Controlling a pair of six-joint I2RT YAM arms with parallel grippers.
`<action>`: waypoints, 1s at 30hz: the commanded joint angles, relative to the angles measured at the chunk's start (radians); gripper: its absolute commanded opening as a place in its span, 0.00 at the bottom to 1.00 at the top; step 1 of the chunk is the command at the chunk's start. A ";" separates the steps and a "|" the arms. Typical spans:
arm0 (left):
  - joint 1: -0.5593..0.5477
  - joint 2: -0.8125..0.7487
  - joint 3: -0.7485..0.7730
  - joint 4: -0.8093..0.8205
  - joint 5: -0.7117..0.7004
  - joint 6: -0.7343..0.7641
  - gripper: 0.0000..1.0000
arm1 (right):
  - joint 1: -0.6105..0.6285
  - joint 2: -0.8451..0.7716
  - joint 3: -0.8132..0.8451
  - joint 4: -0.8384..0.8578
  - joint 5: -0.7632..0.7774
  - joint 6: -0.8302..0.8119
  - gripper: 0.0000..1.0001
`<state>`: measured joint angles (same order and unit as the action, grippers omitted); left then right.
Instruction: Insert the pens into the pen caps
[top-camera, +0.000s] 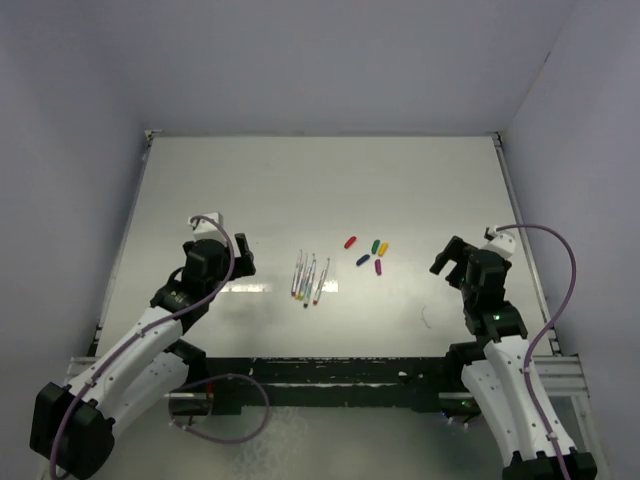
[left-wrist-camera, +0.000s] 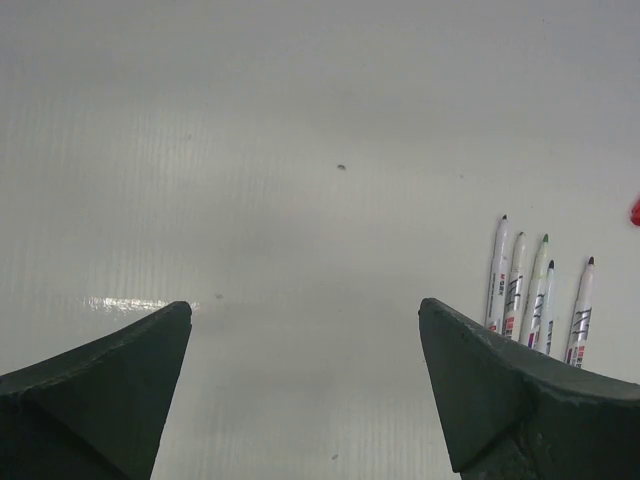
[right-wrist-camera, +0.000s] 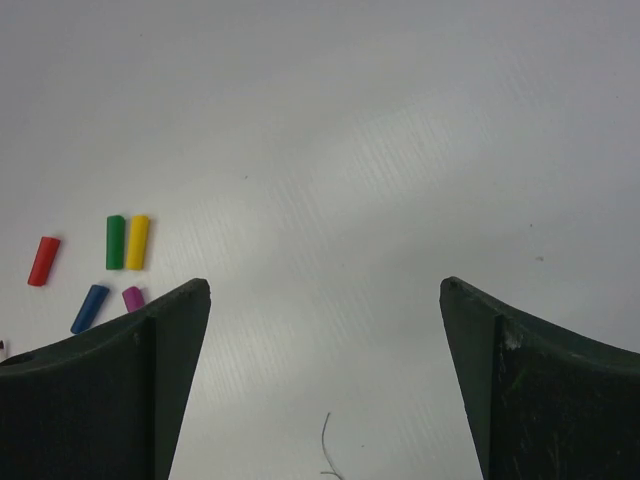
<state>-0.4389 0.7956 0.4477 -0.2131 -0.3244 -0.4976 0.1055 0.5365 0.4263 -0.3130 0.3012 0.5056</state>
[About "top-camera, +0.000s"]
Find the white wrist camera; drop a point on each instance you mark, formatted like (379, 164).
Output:
(206, 227)
(501, 243)

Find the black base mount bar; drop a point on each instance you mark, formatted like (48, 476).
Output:
(419, 384)

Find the red pen cap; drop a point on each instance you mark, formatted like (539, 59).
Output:
(350, 242)

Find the yellow-end white marker pen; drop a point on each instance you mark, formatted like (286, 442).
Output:
(301, 276)

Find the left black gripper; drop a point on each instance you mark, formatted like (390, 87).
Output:
(242, 265)

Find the blue pen cap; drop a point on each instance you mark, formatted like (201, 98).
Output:
(360, 261)

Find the red-end white marker pen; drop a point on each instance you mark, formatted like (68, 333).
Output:
(321, 282)

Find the purple-end white marker pen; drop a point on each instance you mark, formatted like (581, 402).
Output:
(296, 274)

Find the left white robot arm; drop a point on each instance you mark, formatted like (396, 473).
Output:
(75, 425)

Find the blue-end white marker pen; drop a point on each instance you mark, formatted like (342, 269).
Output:
(309, 282)

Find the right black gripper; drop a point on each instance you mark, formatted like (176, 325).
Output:
(452, 251)

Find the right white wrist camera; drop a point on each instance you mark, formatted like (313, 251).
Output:
(501, 243)

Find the yellow pen cap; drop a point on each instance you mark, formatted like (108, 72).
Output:
(383, 248)

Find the thin wire scrap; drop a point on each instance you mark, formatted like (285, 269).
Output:
(424, 317)

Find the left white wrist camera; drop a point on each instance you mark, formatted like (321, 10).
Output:
(206, 227)

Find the aluminium frame rail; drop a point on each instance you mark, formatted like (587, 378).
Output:
(561, 375)

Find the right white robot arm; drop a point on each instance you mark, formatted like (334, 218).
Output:
(498, 370)

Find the green-end white marker pen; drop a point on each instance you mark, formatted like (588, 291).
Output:
(307, 270)

